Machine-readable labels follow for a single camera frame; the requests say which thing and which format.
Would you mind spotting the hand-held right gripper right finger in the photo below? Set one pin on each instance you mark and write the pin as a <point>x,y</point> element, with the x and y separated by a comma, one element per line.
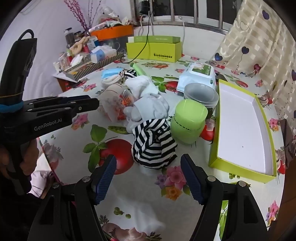
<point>192,182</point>

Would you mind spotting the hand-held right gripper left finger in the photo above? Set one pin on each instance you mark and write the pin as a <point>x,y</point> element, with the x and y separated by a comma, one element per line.
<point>106,179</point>

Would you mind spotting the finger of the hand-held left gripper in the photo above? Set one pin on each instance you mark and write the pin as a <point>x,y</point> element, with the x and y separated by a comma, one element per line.
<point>87,106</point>
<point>69,99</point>

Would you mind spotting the beige floral cloth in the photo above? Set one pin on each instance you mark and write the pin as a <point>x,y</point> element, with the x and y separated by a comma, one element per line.
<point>113,97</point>

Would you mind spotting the blue face mask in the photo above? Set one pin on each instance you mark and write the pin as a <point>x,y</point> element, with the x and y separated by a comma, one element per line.
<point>111,74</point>

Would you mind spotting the large striped cloth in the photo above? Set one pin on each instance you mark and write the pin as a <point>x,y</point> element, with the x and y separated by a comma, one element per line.
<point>150,148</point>

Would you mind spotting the white sock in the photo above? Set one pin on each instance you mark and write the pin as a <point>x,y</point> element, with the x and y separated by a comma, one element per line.
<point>141,84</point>

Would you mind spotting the white cloth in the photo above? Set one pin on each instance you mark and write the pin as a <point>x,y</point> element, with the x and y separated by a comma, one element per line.
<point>150,106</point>

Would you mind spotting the green cloth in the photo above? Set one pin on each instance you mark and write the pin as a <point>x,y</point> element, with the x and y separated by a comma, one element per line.
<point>138,69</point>

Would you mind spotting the green box lid tray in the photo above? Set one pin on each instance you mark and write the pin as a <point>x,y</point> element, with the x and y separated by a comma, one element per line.
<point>242,134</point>

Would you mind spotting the person's left forearm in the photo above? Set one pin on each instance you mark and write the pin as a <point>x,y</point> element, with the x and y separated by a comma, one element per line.
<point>11,208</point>

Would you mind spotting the person's left hand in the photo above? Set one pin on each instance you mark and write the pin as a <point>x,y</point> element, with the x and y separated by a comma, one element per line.
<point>29,160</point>

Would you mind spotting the white paper sheet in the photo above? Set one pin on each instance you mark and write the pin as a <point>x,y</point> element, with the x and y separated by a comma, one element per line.
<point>67,76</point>

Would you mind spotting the clear plastic organizer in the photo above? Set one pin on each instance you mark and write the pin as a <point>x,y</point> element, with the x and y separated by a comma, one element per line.
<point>60,62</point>

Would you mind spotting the striped cardboard box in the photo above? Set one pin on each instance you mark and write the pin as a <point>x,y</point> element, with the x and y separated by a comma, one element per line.
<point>92,67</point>

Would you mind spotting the crumpled white tissue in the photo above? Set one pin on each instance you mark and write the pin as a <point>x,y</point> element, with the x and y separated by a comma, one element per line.
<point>76,60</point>

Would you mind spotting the green plastic bowl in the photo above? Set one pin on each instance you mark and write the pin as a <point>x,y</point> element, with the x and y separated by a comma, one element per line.
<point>189,113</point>
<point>185,136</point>

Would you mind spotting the blue white tissue pack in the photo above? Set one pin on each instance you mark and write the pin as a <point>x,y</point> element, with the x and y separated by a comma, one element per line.
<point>101,54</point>

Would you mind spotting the beige braided cloth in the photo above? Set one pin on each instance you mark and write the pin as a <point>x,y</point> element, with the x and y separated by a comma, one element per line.
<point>77,45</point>

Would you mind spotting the blue white carton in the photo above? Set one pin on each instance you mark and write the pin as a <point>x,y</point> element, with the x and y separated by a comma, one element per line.
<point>94,42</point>

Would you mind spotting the dark glass jar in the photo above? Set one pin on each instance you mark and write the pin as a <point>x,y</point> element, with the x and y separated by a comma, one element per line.
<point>68,37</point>

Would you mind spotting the small glass jar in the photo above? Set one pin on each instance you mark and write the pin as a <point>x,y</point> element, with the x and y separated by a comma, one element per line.
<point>77,36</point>

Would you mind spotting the grey glossy box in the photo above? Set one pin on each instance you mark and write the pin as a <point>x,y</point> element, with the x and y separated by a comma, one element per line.
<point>113,45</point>

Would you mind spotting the orange box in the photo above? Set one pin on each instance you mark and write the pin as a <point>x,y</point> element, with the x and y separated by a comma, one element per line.
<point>113,33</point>

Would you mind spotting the purple flower branches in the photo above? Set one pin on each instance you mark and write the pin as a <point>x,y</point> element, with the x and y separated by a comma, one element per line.
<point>79,16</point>

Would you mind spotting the green cardboard box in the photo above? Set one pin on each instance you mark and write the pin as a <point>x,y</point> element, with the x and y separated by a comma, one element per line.
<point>152,52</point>

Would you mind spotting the pile of assorted packets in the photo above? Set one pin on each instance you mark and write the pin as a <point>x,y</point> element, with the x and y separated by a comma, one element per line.
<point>111,20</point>

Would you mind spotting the wet wipes pack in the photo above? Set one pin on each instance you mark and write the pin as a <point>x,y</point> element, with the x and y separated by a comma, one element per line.
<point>198,74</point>

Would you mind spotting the black power adapter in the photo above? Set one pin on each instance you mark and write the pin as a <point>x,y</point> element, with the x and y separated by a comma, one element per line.
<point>144,5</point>

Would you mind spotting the steel window railing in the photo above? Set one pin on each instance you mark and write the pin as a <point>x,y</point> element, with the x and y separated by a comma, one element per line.
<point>203,25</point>

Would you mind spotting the cream heart print curtain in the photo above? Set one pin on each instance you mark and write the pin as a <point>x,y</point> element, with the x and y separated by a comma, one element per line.
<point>254,46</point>

